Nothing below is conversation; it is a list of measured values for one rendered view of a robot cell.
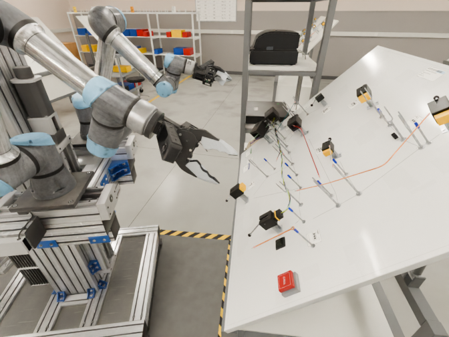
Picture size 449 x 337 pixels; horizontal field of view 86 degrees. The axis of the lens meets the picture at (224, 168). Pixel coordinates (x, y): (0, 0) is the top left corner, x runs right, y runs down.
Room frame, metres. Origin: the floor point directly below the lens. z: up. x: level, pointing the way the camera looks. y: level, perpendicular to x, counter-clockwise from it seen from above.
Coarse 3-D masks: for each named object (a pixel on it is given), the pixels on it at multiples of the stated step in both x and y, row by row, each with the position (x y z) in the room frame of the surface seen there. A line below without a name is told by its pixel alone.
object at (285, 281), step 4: (288, 272) 0.43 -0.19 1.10; (292, 272) 0.43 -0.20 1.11; (280, 276) 0.43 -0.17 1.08; (284, 276) 0.42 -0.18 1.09; (288, 276) 0.41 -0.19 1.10; (292, 276) 0.41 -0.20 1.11; (280, 280) 0.41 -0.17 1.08; (284, 280) 0.41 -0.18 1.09; (288, 280) 0.40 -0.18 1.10; (292, 280) 0.40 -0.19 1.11; (280, 284) 0.40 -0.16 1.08; (284, 284) 0.40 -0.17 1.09; (288, 284) 0.39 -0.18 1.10; (292, 284) 0.39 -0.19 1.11; (280, 288) 0.39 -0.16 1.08; (284, 288) 0.39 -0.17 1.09; (288, 288) 0.38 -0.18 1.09
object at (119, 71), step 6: (114, 66) 5.86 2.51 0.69; (120, 66) 5.85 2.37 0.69; (126, 66) 5.85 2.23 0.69; (114, 72) 5.85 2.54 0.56; (120, 72) 5.43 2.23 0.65; (126, 72) 5.79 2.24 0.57; (132, 72) 5.90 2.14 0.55; (120, 84) 5.81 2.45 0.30; (126, 84) 5.81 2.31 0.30; (132, 84) 5.93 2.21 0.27; (138, 84) 6.16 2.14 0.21; (132, 90) 5.75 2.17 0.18
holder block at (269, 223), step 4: (268, 212) 0.65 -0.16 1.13; (272, 212) 0.65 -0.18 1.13; (260, 216) 0.66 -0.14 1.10; (264, 216) 0.65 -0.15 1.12; (268, 216) 0.63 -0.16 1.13; (272, 216) 0.63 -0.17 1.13; (260, 220) 0.65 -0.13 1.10; (264, 220) 0.63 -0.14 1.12; (268, 220) 0.62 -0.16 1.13; (272, 220) 0.61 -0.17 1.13; (260, 224) 0.62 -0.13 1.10; (264, 224) 0.62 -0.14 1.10; (268, 224) 0.62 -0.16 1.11; (272, 224) 0.61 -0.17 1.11; (276, 224) 0.61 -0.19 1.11; (264, 228) 0.62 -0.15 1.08; (268, 228) 0.62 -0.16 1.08
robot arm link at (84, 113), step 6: (72, 96) 1.23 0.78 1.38; (78, 96) 1.23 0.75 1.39; (72, 102) 1.23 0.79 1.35; (78, 102) 1.20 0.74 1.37; (78, 108) 1.19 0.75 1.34; (84, 108) 1.20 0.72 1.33; (90, 108) 1.21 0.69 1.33; (78, 114) 1.20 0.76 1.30; (84, 114) 1.19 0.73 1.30; (90, 114) 1.20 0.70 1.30; (84, 120) 1.19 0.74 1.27; (90, 120) 1.20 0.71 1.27
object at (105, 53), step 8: (112, 8) 1.36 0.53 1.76; (120, 16) 1.37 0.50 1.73; (120, 24) 1.35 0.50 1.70; (104, 48) 1.34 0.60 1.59; (112, 48) 1.36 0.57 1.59; (96, 56) 1.36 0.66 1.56; (104, 56) 1.34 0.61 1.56; (112, 56) 1.37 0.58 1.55; (96, 64) 1.35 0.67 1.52; (104, 64) 1.34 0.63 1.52; (112, 64) 1.38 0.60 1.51; (96, 72) 1.35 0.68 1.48; (104, 72) 1.35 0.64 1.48
